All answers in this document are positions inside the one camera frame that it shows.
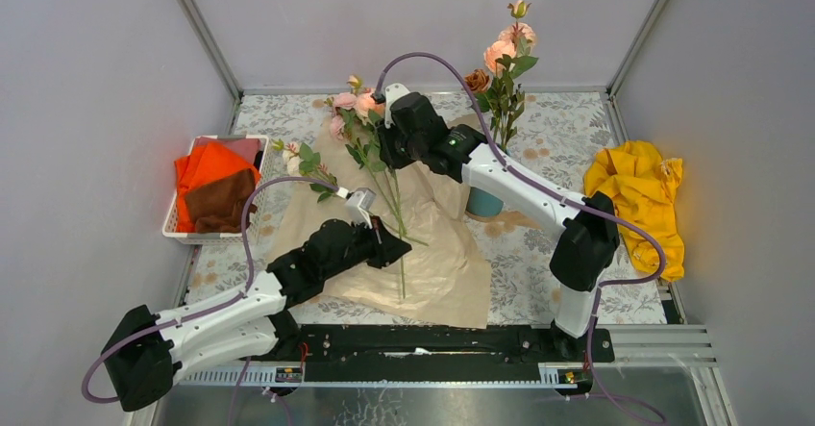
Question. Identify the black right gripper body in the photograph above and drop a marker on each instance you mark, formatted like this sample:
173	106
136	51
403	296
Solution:
401	152

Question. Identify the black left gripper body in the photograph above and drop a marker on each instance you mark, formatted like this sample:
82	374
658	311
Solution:
360	252

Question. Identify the pink bud rose stem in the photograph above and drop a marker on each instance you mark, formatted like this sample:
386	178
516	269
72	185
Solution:
360	115

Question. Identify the peach kraft wrapping paper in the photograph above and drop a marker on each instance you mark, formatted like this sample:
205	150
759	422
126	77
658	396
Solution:
462	270

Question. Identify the peach rose stem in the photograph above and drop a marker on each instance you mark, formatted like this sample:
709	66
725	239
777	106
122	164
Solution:
506	60

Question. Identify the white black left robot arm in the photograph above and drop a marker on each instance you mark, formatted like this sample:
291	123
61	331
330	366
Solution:
149	353

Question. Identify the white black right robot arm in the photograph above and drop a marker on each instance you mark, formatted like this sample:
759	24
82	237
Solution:
586	239

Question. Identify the teal cylindrical vase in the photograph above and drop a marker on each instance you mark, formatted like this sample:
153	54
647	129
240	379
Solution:
482	201

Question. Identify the cream rose stem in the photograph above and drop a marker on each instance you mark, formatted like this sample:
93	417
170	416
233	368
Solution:
301	160

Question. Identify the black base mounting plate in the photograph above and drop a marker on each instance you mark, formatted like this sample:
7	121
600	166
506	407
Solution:
410	353

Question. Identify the brown cloth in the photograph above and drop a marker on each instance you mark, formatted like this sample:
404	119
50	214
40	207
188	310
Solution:
217	207

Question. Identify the pink cloth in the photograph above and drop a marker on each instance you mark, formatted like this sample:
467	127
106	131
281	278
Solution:
249	149

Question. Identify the floral patterned table mat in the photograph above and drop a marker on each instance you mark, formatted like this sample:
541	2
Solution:
559	136

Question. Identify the orange cloth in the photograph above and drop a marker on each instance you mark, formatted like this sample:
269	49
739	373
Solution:
203	165

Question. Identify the white plastic basket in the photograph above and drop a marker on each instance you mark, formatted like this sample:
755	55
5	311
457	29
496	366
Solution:
169	227

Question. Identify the yellow crumpled cloth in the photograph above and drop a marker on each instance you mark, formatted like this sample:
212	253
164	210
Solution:
643	186

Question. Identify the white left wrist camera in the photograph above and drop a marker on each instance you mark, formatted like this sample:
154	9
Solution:
358	203

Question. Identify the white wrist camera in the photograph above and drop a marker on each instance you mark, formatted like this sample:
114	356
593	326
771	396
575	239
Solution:
387	96
358	203

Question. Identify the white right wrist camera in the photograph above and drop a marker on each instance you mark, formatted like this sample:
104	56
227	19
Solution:
387	96

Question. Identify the aluminium frame rail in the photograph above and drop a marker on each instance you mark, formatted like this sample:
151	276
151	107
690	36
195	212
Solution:
202	31

